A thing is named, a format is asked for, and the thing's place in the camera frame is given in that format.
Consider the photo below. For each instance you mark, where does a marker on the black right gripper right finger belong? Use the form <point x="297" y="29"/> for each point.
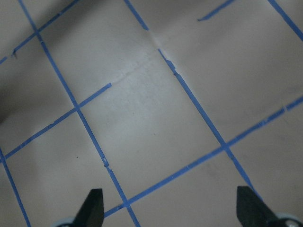
<point x="251" y="211"/>

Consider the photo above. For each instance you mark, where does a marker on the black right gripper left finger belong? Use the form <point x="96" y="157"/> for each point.
<point x="91" y="213"/>

